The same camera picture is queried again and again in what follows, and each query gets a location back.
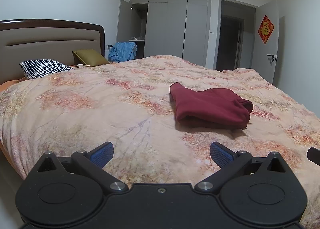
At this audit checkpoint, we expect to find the dark red long-sleeve sweater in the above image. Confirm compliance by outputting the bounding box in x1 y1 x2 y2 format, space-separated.
170 83 253 130

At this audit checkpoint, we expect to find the blue clothes pile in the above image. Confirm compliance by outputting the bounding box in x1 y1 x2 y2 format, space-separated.
108 42 137 63

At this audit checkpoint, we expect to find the floral pink bed quilt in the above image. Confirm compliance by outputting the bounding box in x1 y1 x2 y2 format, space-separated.
1 56 319 228

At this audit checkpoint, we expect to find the olive green pillow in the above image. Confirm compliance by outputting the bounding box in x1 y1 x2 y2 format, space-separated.
72 49 110 66

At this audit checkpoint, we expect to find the black white checked pillow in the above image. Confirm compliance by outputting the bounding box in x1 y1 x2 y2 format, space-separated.
20 59 73 79

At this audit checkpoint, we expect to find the white room door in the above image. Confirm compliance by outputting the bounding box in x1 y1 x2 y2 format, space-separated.
251 0 279 84

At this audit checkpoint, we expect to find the red fu character decoration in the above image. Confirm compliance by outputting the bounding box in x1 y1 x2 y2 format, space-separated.
258 15 274 44

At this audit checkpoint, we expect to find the brown beige padded headboard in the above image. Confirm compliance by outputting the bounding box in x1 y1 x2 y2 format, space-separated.
1 19 105 84

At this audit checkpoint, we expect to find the grey built-in wardrobe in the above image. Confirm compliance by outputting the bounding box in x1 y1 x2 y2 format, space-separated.
116 0 211 66

